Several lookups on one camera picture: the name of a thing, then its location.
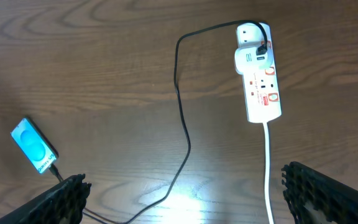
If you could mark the white socket safety cover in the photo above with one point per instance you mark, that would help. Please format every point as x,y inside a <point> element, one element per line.
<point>249,35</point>

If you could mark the white power strip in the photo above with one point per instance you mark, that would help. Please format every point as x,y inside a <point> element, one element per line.
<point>262,96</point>

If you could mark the blue screen Galaxy smartphone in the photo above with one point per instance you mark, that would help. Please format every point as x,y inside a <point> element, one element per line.
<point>34,145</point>

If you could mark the white USB charger adapter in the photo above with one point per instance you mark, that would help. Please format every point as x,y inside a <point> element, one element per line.
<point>246,59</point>

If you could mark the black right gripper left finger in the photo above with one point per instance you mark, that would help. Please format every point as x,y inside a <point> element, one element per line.
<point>63,203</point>

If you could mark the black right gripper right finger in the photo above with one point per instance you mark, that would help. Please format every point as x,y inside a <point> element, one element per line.
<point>313,197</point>

